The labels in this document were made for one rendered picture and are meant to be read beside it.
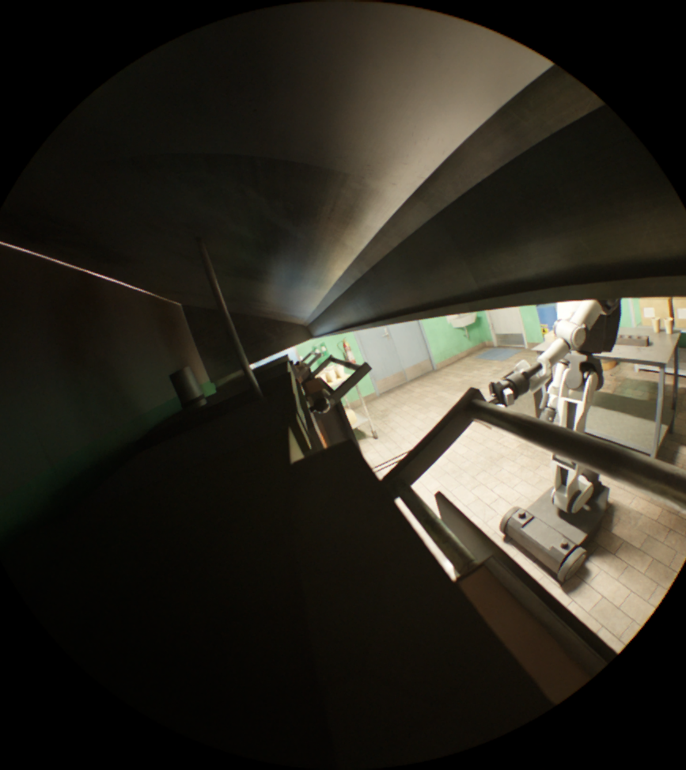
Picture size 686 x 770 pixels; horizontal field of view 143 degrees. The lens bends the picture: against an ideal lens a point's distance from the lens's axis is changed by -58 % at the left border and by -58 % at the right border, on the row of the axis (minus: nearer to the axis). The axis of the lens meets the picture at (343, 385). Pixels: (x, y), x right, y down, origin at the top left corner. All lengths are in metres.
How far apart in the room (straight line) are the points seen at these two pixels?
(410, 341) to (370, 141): 5.23
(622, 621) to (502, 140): 1.76
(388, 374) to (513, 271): 5.04
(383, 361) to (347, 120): 5.07
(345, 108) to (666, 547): 2.12
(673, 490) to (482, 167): 0.33
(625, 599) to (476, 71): 1.84
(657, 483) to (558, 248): 0.23
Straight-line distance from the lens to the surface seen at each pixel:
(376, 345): 5.22
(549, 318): 4.29
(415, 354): 5.54
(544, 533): 1.72
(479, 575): 0.24
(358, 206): 0.47
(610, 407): 2.77
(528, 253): 0.34
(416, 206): 0.43
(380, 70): 0.28
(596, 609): 1.73
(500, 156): 0.32
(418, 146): 0.34
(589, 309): 1.23
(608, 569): 1.85
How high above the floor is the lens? 1.54
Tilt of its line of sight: 12 degrees down
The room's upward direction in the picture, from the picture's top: 22 degrees counter-clockwise
